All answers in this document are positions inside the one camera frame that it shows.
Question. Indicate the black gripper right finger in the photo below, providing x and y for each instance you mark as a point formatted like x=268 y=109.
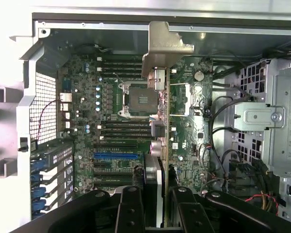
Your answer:
x=184 y=211

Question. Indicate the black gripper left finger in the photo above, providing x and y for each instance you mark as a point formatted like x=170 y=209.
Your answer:
x=131 y=211

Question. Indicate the black long expansion slot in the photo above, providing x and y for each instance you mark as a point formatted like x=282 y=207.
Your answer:
x=114 y=173
x=114 y=182
x=116 y=147

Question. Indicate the black short expansion slot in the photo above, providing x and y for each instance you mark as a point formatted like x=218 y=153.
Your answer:
x=103 y=165

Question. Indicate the blue expansion slot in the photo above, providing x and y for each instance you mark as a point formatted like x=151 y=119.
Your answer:
x=116 y=156

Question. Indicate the RAM stick with white label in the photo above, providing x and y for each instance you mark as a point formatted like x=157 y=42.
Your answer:
x=126 y=136

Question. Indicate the green motherboard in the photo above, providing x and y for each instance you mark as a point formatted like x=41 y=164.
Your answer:
x=87 y=109

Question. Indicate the CPU socket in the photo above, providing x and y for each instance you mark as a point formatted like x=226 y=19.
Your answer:
x=138 y=99

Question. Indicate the perforated silver disk bay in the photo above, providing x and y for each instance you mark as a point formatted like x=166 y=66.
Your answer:
x=262 y=114

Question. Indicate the thin metal locking lever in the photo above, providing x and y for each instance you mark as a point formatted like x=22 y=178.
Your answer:
x=182 y=84
x=118 y=77

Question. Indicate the round coin cell battery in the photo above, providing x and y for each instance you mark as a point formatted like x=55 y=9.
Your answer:
x=199 y=75

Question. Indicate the open dark grey PC case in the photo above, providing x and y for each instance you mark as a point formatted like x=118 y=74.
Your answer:
x=220 y=41

